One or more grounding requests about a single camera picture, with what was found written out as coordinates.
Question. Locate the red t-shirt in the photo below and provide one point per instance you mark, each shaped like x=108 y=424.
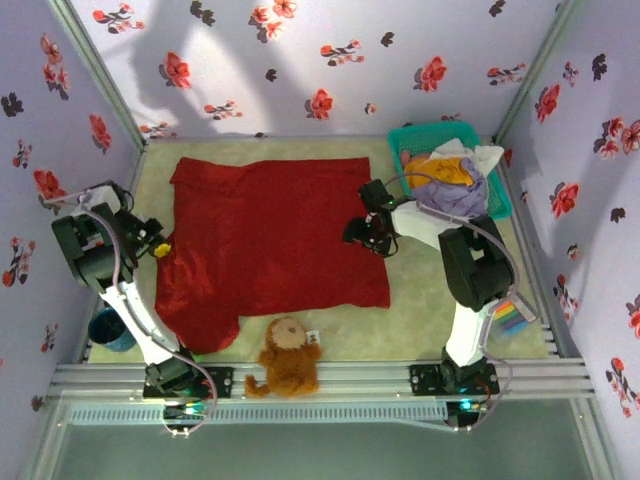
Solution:
x=275 y=235

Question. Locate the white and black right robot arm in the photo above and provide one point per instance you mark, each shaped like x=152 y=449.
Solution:
x=420 y=225

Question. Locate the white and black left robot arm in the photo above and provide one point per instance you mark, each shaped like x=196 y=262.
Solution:
x=137 y=322

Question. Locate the purple t-shirt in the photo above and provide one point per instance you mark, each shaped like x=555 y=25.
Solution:
x=450 y=197

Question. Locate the pink garment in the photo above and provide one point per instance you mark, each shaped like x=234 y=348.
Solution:
x=409 y=158

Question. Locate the yellow t-shirt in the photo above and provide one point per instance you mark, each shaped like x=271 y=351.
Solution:
x=435 y=172

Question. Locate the green table mat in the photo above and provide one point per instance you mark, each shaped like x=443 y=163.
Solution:
x=425 y=310

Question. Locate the blue mug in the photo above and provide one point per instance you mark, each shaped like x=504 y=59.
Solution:
x=107 y=330

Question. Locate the teal plastic basket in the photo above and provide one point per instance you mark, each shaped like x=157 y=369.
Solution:
x=425 y=132

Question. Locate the white t-shirt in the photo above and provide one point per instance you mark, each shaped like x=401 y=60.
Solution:
x=489 y=155

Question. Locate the brown plush monkey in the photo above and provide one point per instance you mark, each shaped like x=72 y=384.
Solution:
x=287 y=370

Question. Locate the pack of coloured markers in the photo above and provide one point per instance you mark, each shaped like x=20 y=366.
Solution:
x=515 y=320

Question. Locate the ribbed aluminium frame beam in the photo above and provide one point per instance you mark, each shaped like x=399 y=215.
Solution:
x=360 y=372

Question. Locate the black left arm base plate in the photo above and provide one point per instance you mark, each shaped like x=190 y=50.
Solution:
x=222 y=382

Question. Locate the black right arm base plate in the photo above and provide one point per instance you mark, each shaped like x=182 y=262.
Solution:
x=422 y=380

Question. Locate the aluminium corner post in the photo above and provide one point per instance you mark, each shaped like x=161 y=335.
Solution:
x=536 y=70
x=99 y=70

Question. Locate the aluminium frame leg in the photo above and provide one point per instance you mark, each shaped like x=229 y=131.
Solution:
x=597 y=440
x=46 y=440

